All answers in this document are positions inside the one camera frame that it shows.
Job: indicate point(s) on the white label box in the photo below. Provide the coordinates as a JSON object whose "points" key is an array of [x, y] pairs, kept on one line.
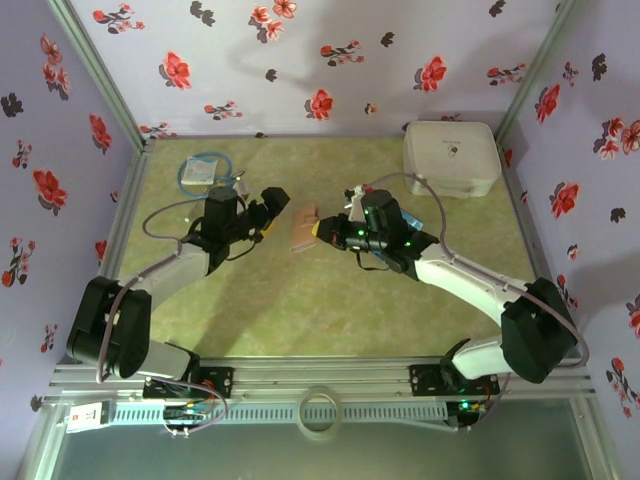
{"points": [[85, 417]]}

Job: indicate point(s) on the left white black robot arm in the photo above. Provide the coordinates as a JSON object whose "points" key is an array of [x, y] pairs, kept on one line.
{"points": [[180, 270]]}

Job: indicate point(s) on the blue credit card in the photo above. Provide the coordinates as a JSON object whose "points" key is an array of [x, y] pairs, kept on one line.
{"points": [[414, 221]]}

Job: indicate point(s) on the aluminium frame rail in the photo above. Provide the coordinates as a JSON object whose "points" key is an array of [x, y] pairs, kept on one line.
{"points": [[320, 375]]}

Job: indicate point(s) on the white zip storage case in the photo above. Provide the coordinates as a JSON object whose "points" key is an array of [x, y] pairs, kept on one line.
{"points": [[450, 150]]}

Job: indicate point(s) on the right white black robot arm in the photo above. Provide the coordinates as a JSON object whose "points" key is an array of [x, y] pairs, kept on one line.
{"points": [[450, 277]]}

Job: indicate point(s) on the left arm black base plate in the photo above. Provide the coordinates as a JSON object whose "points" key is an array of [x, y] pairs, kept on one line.
{"points": [[220, 382]]}

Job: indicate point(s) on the white blue paper packet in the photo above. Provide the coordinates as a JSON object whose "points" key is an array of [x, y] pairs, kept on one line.
{"points": [[197, 170]]}

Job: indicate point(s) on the clear tape roll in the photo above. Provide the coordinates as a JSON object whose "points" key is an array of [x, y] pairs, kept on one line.
{"points": [[320, 436]]}

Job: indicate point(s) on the aluminium frame corner post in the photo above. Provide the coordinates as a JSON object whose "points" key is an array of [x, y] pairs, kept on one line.
{"points": [[95, 65], [537, 65]]}

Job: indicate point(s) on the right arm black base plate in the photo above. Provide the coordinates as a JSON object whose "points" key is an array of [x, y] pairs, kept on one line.
{"points": [[425, 380]]}

